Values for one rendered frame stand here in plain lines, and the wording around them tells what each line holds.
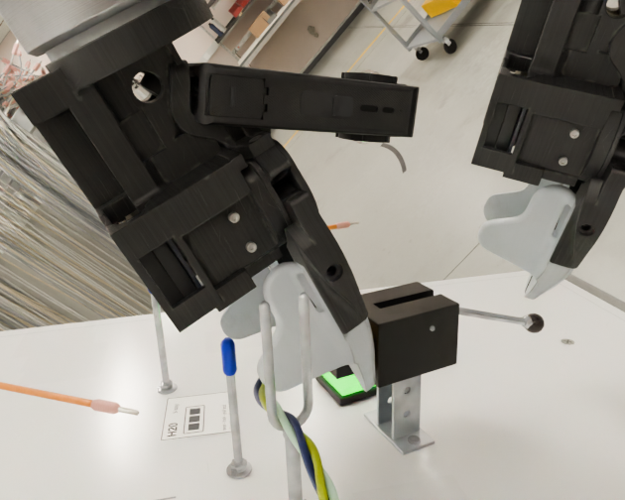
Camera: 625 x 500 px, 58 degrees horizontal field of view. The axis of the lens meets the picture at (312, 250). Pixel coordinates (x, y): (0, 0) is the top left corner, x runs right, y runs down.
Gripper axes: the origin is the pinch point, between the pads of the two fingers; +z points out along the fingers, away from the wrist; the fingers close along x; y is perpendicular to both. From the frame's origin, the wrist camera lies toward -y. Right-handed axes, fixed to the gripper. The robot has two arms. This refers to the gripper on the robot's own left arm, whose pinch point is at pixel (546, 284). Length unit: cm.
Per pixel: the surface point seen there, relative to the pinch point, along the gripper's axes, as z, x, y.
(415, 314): -1.6, 9.2, 7.6
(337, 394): 8.6, 7.9, 11.1
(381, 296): -0.5, 7.3, 9.9
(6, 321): 46, -14, 69
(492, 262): 100, -156, -13
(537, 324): 2.6, 1.2, -0.3
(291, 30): 193, -725, 289
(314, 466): -5.4, 22.9, 9.2
